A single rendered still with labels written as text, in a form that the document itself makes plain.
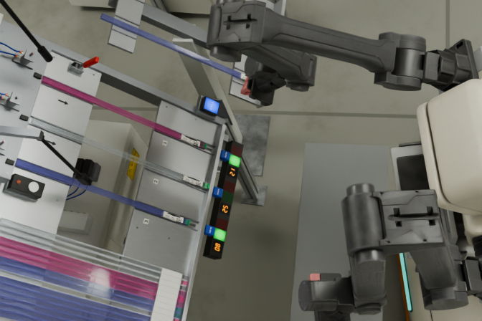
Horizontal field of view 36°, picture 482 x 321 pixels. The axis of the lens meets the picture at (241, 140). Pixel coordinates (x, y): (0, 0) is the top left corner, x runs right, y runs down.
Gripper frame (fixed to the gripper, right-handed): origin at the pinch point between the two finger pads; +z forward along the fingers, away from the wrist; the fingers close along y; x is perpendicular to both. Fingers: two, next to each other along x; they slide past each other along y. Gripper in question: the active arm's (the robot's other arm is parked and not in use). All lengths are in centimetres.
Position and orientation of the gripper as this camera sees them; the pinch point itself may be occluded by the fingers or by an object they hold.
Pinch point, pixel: (244, 92)
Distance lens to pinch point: 190.4
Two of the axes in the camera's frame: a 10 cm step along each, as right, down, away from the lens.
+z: -5.6, 2.2, 8.0
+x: 8.1, 3.4, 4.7
